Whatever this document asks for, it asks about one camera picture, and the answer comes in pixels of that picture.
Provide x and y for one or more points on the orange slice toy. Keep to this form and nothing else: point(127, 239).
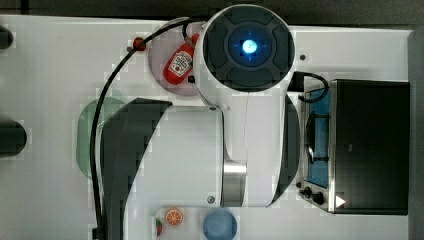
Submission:
point(174, 217)

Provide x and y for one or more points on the black cylinder post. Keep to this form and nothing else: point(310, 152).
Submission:
point(13, 138)
point(6, 38)

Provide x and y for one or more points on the green plastic strainer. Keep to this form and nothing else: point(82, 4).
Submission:
point(110, 107)

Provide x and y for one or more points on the blue bowl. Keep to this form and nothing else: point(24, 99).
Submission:
point(219, 224)

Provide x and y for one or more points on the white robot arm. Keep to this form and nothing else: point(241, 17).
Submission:
point(234, 150)

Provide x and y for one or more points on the pink round plate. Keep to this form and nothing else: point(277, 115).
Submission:
point(163, 47)

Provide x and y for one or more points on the small red strawberry toy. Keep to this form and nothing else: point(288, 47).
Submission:
point(138, 44)

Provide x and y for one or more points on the red ketchup bottle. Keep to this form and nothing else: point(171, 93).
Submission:
point(179, 65)

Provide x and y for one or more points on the black toaster oven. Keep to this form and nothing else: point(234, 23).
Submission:
point(356, 147)

